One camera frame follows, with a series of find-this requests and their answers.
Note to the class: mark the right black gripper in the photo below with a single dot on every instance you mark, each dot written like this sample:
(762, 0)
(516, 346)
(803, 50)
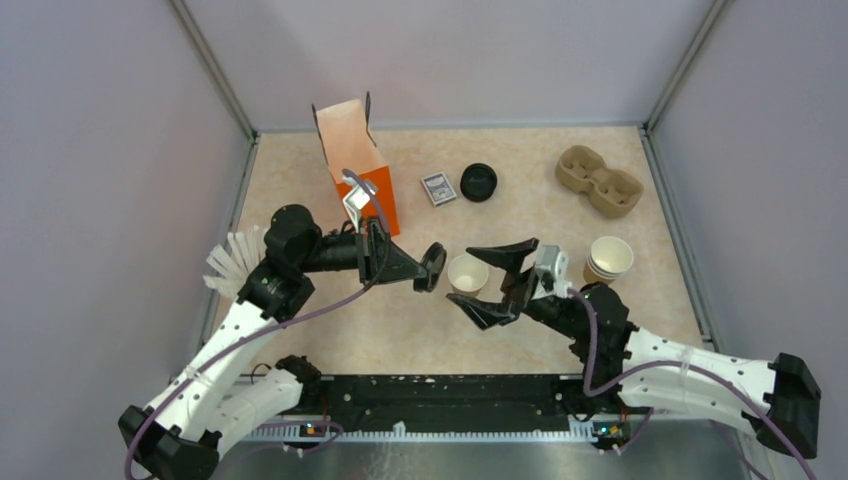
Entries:
(517, 288)

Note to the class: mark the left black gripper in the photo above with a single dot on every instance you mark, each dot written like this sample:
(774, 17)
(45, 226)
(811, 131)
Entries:
(373, 251)

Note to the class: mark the single brown paper cup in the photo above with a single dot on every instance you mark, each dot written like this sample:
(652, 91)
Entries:
(467, 275)

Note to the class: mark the single black cup lid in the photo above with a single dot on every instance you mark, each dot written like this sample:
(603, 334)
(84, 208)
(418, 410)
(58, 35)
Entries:
(432, 263)

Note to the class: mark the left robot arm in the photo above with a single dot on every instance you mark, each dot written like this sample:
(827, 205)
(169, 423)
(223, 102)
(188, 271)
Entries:
(184, 432)

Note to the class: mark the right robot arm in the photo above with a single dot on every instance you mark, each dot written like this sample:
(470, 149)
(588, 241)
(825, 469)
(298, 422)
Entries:
(777, 402)

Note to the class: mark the playing card box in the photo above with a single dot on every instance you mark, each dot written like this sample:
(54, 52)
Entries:
(439, 189)

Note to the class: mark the stack of black lids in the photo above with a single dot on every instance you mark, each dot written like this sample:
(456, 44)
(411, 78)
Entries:
(478, 182)

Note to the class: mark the stack of brown paper cups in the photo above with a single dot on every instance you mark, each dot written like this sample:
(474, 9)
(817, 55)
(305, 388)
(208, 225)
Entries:
(609, 258)

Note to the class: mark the orange paper bag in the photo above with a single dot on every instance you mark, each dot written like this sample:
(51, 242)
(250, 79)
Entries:
(347, 143)

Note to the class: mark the brown pulp cup carrier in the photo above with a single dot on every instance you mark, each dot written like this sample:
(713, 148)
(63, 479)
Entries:
(612, 192)

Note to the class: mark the white plastic stirrers bundle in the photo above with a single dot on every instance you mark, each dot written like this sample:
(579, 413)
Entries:
(232, 264)

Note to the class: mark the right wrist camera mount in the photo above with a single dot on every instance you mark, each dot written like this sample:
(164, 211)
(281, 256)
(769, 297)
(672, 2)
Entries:
(550, 267)

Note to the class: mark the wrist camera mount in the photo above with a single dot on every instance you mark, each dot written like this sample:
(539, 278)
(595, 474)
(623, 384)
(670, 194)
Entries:
(361, 193)
(550, 267)

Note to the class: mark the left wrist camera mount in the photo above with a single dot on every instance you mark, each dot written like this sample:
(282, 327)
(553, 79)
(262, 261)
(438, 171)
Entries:
(361, 193)

